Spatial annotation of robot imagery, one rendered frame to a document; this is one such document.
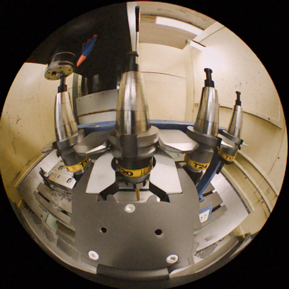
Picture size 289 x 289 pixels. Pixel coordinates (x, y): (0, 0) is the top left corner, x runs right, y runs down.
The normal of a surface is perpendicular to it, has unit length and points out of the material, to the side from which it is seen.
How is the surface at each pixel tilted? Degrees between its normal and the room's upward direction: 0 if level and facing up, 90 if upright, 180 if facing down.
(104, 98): 90
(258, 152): 90
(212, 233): 24
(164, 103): 90
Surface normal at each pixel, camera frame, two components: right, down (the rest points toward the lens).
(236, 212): -0.41, -0.80
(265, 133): -1.00, 0.03
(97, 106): 0.05, 0.44
